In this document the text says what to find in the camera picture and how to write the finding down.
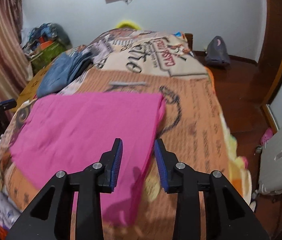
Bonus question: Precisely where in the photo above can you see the yellow curved headboard piece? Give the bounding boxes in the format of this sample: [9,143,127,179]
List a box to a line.
[116,20,142,30]

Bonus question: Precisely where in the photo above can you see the wooden lap tray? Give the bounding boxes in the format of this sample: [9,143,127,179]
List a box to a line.
[11,64,51,113]

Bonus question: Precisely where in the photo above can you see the pink slipper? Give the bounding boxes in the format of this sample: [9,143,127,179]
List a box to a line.
[260,127,274,146]

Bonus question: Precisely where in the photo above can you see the folded blue jeans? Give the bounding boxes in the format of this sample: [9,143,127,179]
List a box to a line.
[37,50,93,98]

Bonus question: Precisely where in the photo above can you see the green laundry basket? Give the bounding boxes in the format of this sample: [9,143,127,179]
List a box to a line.
[30,41,66,75]

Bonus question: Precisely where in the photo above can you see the pile of clothes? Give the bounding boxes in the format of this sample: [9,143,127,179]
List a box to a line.
[22,23,72,51]

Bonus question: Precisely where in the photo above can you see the striped pink gold curtain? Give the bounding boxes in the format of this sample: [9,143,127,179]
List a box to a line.
[0,0,33,101]

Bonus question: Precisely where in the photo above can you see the pink pants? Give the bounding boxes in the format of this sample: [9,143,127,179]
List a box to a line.
[9,92,165,226]

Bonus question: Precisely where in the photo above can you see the grey backpack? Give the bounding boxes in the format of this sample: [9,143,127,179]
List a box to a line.
[205,36,230,67]

